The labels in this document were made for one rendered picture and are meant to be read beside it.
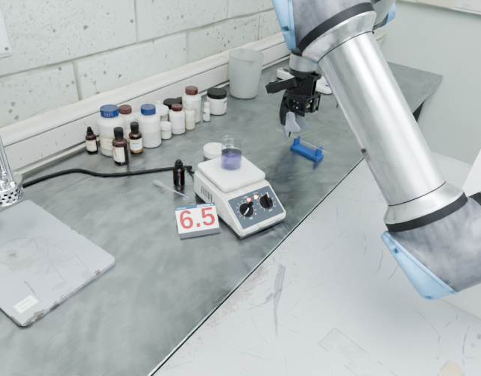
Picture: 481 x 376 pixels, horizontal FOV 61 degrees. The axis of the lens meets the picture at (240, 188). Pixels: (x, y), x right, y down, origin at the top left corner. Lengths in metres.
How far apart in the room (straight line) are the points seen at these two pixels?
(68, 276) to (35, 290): 0.06
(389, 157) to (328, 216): 0.43
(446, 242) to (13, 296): 0.70
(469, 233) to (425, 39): 1.63
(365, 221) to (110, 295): 0.59
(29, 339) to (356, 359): 0.53
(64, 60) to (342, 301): 0.89
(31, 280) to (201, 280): 0.31
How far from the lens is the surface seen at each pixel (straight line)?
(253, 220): 0.90
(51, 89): 1.19
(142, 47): 1.36
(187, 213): 0.91
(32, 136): 1.15
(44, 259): 0.89
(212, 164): 0.97
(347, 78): 0.61
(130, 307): 0.78
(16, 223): 0.99
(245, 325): 0.75
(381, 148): 0.60
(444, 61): 2.18
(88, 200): 1.03
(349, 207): 1.05
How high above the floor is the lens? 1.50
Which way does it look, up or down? 35 degrees down
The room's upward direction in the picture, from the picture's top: 5 degrees clockwise
